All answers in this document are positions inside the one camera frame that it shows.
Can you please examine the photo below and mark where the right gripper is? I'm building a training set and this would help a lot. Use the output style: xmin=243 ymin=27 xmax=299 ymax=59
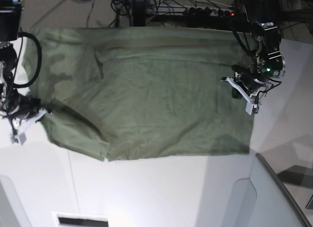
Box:
xmin=0 ymin=93 xmax=51 ymax=145

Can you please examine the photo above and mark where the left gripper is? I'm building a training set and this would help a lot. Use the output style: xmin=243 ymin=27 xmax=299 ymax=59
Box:
xmin=221 ymin=65 xmax=281 ymax=115

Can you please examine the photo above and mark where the green t-shirt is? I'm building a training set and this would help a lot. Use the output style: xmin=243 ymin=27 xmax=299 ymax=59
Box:
xmin=30 ymin=27 xmax=253 ymax=161

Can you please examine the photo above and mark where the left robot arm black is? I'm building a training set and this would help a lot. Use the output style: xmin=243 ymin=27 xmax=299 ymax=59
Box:
xmin=221 ymin=0 xmax=285 ymax=115

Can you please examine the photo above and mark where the black power strip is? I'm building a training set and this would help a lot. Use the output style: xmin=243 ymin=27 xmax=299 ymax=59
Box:
xmin=182 ymin=7 xmax=235 ymax=18

